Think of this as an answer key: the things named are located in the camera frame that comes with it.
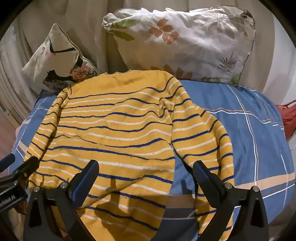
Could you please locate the beige sofa backrest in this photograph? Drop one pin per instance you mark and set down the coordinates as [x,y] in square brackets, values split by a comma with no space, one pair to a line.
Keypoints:
[97,27]

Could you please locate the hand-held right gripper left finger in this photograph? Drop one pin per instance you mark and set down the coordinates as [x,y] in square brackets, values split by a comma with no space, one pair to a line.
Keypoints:
[90,177]

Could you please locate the white floral figure cushion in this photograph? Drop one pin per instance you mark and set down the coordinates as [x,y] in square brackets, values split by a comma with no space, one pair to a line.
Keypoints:
[57,60]

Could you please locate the blue plaid blanket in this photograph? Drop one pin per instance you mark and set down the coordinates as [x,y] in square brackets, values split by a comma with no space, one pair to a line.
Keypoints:
[254,139]

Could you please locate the yellow striped sweater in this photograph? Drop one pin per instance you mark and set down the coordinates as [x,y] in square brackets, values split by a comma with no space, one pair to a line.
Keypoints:
[120,129]

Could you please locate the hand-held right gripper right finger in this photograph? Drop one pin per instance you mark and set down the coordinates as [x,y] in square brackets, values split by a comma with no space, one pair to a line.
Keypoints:
[201,176]

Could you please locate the red bag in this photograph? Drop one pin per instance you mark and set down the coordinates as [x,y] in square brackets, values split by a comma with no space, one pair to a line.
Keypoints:
[289,115]

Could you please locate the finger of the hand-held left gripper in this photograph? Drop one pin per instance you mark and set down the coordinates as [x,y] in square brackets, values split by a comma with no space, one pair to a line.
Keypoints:
[7,161]
[27,167]

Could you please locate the white leaf print pillow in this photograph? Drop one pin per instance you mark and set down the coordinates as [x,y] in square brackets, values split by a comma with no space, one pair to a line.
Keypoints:
[185,41]

